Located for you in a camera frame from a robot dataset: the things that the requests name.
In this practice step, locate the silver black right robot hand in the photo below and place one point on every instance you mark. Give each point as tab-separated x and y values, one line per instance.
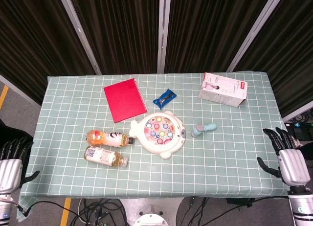
293	167

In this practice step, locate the red spiral notebook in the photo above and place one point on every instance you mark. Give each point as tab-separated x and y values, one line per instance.
124	100

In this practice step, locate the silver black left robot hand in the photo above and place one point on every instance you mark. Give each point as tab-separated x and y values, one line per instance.
9	174

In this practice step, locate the white fish toy game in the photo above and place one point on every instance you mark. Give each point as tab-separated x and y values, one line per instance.
159	138

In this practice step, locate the dark brown curtain panel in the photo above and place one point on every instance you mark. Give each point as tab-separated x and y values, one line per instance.
293	52
122	30
210	30
31	40

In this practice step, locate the black cap tea bottle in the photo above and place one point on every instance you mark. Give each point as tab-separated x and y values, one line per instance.
107	138

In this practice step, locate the green checked tablecloth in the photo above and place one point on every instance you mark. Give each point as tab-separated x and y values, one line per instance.
195	174

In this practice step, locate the aluminium screen post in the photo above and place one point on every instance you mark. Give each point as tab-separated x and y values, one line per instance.
80	35
163	30
256	30

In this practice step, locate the black power adapter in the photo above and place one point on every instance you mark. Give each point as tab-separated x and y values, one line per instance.
239	202

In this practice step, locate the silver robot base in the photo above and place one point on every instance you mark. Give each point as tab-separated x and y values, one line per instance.
151	211

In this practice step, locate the white cardboard product box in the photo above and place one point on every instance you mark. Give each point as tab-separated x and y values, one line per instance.
225	91

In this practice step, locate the small teal handheld device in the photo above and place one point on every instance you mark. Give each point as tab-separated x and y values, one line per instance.
199	130

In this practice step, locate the black power strip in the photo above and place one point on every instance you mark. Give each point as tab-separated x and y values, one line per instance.
299	130

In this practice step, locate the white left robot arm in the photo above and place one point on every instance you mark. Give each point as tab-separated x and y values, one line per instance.
5	209

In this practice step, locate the aluminium screen base rail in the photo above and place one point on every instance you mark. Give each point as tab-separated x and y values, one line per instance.
298	113
19	89

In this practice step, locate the white cap tea bottle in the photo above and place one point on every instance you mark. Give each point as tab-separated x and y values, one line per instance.
102	156

